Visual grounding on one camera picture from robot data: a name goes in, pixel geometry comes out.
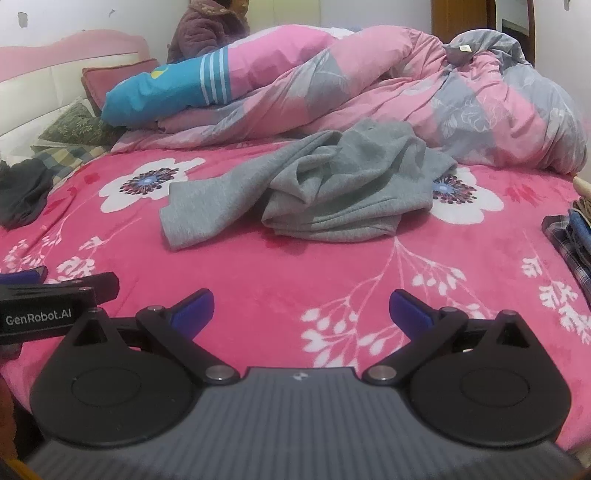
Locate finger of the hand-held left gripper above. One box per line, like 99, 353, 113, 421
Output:
0, 272, 121, 305
0, 265, 48, 286

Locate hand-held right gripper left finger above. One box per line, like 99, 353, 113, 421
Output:
69, 288, 241, 386

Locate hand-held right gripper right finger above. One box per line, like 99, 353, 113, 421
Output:
362, 288, 536, 386

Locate grey pants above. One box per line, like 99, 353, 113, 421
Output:
159, 117, 458, 252

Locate stack of folded clothes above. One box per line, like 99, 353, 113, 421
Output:
542, 196, 591, 301

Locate dark grey garment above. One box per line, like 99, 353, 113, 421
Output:
0, 157, 54, 229

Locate pink floral blanket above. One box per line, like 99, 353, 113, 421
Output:
0, 148, 591, 462

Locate checkered green cloth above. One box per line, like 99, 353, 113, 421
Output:
30, 144, 112, 178

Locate green floral pillow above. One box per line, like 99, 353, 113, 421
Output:
39, 99, 123, 146

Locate pink white headboard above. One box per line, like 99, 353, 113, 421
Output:
0, 30, 151, 162

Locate blue pink striped quilt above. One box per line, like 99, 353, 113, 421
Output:
102, 25, 361, 127

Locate dark red pillow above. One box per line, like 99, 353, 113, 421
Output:
81, 59, 160, 116

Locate pink grey floral duvet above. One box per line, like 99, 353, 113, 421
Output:
111, 25, 589, 174

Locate cream wardrobe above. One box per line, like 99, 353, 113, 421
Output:
245, 0, 488, 35

